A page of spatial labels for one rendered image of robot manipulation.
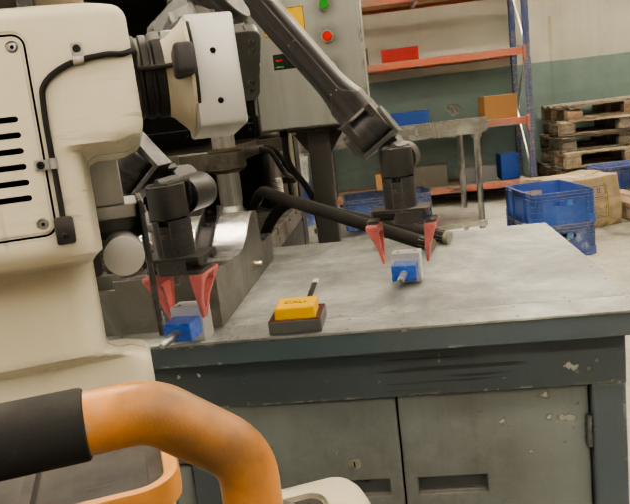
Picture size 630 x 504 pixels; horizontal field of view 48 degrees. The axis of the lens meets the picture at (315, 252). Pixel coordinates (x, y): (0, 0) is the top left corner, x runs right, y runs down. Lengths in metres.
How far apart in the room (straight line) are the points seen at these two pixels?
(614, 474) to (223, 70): 0.85
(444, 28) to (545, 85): 1.22
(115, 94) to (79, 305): 0.21
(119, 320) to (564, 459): 0.74
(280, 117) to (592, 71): 6.43
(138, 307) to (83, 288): 0.46
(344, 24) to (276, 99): 0.26
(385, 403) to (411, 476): 0.13
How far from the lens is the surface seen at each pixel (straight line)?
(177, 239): 1.04
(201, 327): 1.09
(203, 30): 0.75
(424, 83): 7.83
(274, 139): 2.50
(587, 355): 1.14
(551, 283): 1.22
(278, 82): 1.95
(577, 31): 8.14
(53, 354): 0.73
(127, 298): 1.18
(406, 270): 1.24
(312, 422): 1.17
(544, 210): 4.71
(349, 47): 1.94
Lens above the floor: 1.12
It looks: 11 degrees down
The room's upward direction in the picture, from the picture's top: 7 degrees counter-clockwise
